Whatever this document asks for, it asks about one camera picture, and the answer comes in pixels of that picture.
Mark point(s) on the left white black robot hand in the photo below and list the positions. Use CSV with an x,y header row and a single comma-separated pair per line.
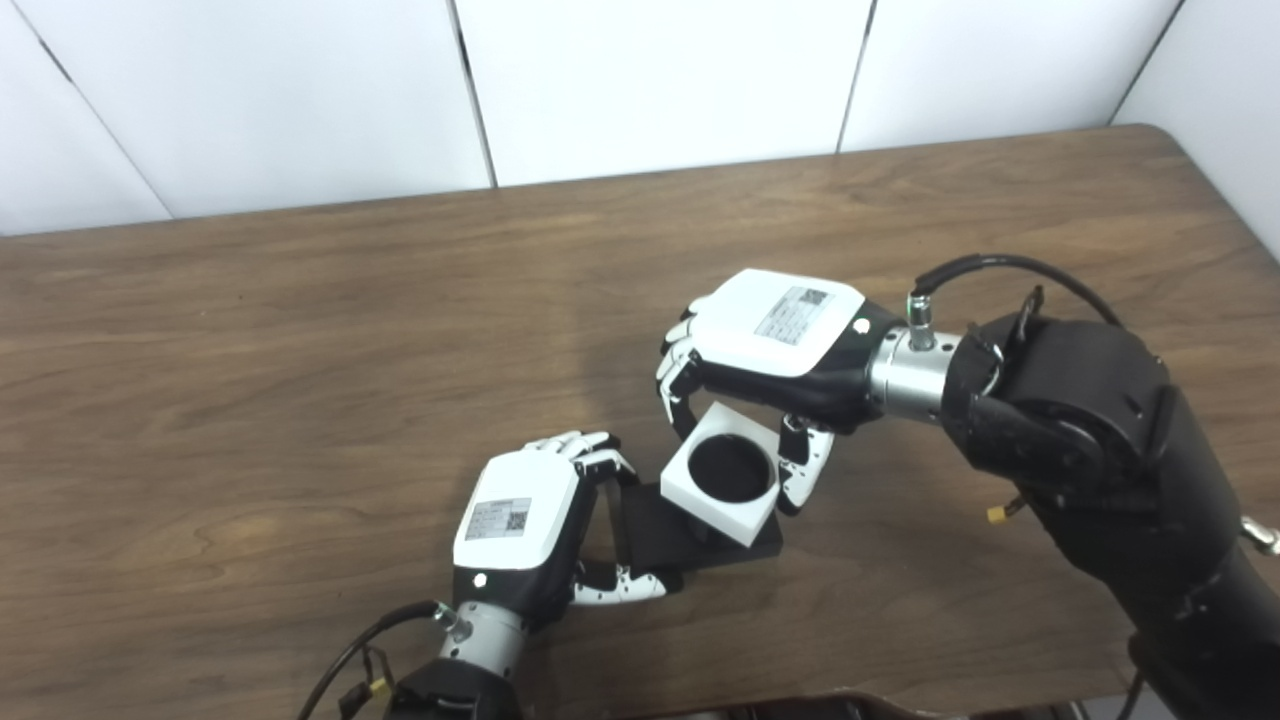
x,y
510,530

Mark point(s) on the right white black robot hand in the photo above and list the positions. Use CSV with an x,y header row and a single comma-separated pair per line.
x,y
760,330

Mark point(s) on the black peg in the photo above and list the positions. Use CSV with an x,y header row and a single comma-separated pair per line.
x,y
650,535

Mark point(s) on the white square piece with hole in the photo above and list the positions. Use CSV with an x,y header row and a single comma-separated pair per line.
x,y
740,520

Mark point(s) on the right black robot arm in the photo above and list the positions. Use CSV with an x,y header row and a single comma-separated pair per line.
x,y
1100,430

